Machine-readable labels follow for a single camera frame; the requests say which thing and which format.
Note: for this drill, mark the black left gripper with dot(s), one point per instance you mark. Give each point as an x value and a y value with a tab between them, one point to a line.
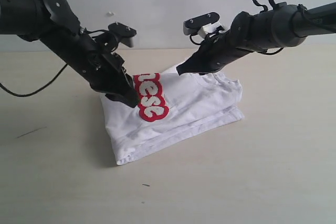
103	70

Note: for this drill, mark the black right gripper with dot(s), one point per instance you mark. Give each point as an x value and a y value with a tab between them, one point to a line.
212	56

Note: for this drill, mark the white t-shirt red print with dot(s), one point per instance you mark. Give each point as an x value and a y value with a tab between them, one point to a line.
172	108

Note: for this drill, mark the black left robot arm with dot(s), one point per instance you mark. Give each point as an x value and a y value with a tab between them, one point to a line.
54	24

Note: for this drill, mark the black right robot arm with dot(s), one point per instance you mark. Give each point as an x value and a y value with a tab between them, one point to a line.
285	26

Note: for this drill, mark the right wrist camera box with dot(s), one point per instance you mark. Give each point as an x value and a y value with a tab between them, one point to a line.
203	25

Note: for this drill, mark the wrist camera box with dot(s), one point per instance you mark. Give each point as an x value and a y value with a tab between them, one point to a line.
203	25
124	33

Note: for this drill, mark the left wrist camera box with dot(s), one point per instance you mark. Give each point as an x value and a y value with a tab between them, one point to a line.
124	33

